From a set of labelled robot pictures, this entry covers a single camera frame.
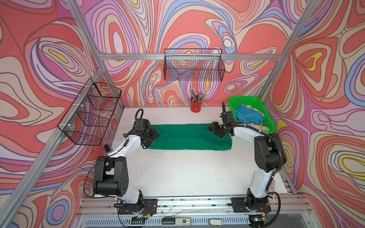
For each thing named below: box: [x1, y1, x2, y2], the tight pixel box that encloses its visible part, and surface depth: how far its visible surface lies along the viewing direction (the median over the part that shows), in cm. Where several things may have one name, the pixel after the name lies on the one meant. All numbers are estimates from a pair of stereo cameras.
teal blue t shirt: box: [234, 104, 266, 125], surface depth 107 cm
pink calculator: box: [268, 179, 277, 191], surface depth 80 cm
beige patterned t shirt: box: [245, 104, 270, 132], surface depth 103 cm
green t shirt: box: [146, 123, 233, 151], surface depth 99 cm
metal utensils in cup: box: [189, 86, 207, 103], surface depth 114 cm
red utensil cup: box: [190, 99, 202, 114], surface depth 120 cm
